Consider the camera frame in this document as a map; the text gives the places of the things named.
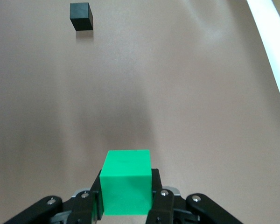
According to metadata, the black cube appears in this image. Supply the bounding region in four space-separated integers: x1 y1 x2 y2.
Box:
69 2 94 32

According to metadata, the brown table cover mat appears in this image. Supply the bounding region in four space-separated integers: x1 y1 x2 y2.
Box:
0 0 280 224

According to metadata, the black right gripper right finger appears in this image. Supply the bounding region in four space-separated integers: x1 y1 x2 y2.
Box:
146 168 244 224

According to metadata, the green cube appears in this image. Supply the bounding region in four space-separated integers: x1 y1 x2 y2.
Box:
99 150 153 216

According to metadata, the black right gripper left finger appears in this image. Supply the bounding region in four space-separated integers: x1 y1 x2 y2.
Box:
4 169 105 224

